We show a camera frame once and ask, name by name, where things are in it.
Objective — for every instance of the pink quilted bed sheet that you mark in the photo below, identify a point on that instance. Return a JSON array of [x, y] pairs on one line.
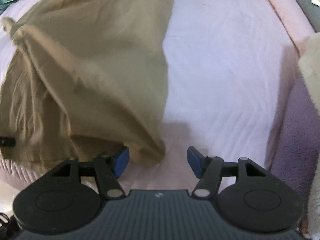
[[220, 85]]

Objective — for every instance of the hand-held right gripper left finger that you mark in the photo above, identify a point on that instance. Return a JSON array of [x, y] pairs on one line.
[[121, 163]]

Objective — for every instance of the khaki garment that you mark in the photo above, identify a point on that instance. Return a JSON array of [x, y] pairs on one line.
[[87, 67]]

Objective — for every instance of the purple fleece blanket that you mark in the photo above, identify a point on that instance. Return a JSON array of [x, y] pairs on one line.
[[292, 135]]

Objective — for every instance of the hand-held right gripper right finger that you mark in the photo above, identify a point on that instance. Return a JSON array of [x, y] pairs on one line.
[[194, 163]]

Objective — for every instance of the pink pillow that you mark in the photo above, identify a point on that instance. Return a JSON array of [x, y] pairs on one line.
[[287, 17]]

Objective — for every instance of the beige fluffy blanket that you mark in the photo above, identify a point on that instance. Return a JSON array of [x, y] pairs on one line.
[[312, 80]]

